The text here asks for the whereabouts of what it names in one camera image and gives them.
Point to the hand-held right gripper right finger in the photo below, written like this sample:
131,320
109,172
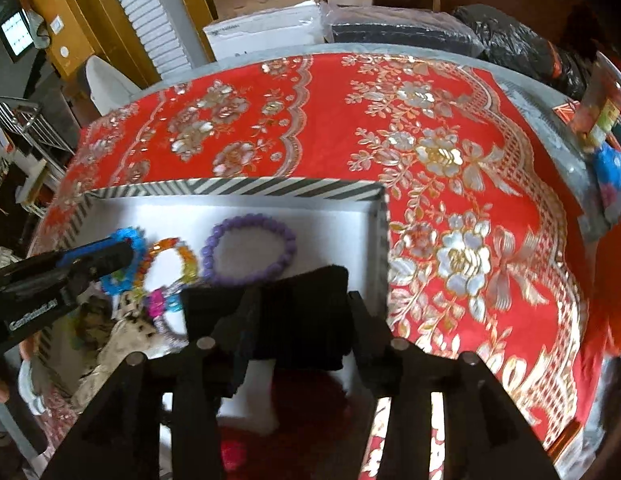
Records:
360,330

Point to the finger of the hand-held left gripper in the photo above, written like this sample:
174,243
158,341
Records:
93,260

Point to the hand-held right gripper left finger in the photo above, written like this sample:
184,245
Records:
243,327

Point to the black knitted hair band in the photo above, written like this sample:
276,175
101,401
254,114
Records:
300,310

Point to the silver glitter bangle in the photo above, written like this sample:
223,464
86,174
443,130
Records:
173,332

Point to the striped cardboard box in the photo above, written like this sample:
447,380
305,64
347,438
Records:
310,220

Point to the beige fabric bow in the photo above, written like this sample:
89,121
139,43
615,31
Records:
120,355

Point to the red velvet bow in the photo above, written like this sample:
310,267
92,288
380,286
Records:
295,420

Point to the metal rack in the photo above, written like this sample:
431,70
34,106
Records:
35,130

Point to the white plastic chair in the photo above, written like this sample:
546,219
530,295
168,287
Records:
108,82

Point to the red floral tablecloth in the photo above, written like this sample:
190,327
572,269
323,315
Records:
440,160

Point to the window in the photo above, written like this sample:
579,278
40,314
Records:
16,32

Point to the white louvred door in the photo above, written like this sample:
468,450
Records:
145,15

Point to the white box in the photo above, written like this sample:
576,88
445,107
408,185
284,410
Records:
260,35

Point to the blue plastic bag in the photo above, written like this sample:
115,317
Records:
613,175

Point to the dark folded blanket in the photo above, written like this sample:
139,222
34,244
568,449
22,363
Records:
395,27

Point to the brown cardboard box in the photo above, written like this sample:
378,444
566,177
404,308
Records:
260,0

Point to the black plastic bag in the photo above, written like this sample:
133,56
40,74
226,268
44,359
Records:
515,45

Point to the white wall switch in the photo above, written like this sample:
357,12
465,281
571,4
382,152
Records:
57,23

